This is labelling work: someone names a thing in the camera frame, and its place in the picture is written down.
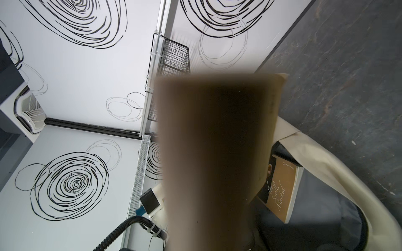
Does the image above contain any yellow grid exercise book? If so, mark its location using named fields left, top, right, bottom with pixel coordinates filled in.
left=153, top=73, right=288, bottom=251

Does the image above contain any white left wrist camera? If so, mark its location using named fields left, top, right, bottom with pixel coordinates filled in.
left=139, top=185, right=164, bottom=218

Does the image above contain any brown black scroll book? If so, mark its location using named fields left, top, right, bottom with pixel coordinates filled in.
left=257, top=155, right=304, bottom=224

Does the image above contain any black corrugated cable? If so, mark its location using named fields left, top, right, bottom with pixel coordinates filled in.
left=92, top=215, right=167, bottom=251

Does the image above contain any cream canvas backpack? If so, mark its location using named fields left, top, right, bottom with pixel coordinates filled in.
left=150, top=115, right=402, bottom=251

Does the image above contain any black wire basket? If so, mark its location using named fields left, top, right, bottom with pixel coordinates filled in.
left=144, top=32, right=191, bottom=122

